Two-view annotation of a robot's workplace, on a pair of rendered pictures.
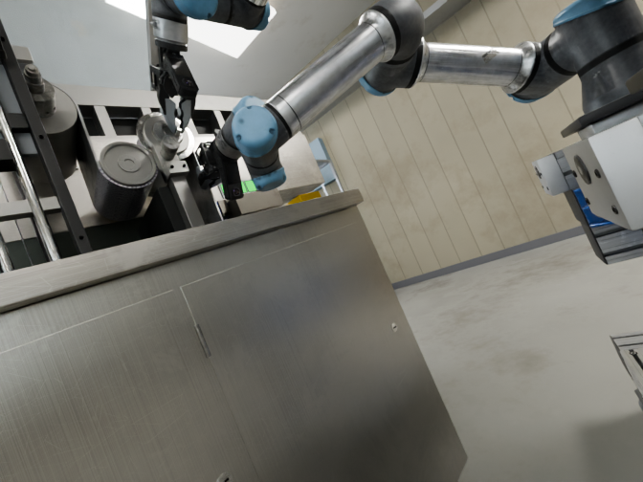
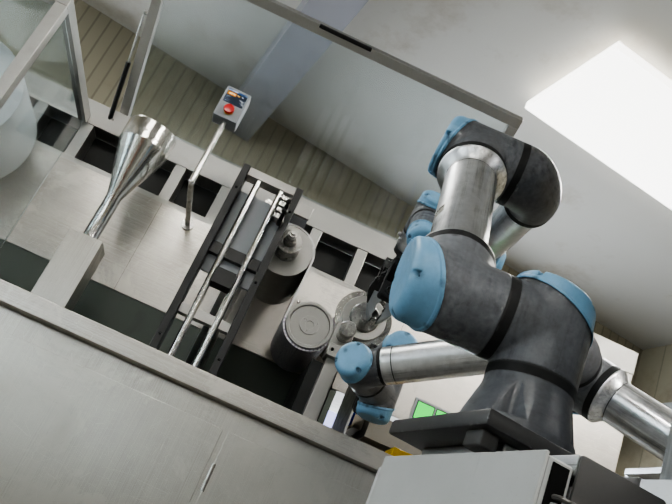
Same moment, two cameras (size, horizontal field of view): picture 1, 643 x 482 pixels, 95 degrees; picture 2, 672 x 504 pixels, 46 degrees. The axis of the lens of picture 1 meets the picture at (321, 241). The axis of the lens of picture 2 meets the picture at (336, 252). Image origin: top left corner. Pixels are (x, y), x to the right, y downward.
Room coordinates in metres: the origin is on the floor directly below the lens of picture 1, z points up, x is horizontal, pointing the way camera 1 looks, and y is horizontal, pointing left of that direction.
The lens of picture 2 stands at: (-0.71, -0.84, 0.55)
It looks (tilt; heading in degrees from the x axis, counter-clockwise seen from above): 24 degrees up; 40
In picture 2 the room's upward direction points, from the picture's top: 24 degrees clockwise
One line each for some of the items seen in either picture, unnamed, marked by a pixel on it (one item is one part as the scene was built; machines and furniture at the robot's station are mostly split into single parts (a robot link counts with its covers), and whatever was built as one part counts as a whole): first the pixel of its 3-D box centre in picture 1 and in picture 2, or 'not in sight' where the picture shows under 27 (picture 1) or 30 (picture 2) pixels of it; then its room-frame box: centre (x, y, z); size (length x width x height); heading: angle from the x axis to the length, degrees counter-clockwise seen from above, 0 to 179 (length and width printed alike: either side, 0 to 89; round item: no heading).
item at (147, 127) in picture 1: (158, 157); (352, 331); (0.90, 0.36, 1.25); 0.26 x 0.12 x 0.12; 43
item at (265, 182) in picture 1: (262, 161); (377, 391); (0.63, 0.05, 1.01); 0.11 x 0.08 x 0.11; 7
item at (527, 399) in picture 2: not in sight; (520, 416); (0.20, -0.45, 0.87); 0.15 x 0.15 x 0.10
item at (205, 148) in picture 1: (219, 156); not in sight; (0.77, 0.16, 1.12); 0.12 x 0.08 x 0.09; 43
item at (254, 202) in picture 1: (234, 222); (377, 448); (1.05, 0.26, 1.00); 0.40 x 0.16 x 0.06; 43
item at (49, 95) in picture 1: (35, 97); (288, 245); (0.62, 0.45, 1.34); 0.06 x 0.06 x 0.06; 43
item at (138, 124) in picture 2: not in sight; (147, 140); (0.39, 0.88, 1.50); 0.14 x 0.14 x 0.06
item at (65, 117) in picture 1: (41, 136); (279, 266); (0.73, 0.55, 1.34); 0.25 x 0.14 x 0.14; 43
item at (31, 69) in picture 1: (33, 76); (291, 236); (0.58, 0.41, 1.34); 0.06 x 0.03 x 0.03; 43
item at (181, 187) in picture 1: (185, 195); (324, 380); (0.76, 0.28, 1.05); 0.06 x 0.05 x 0.31; 43
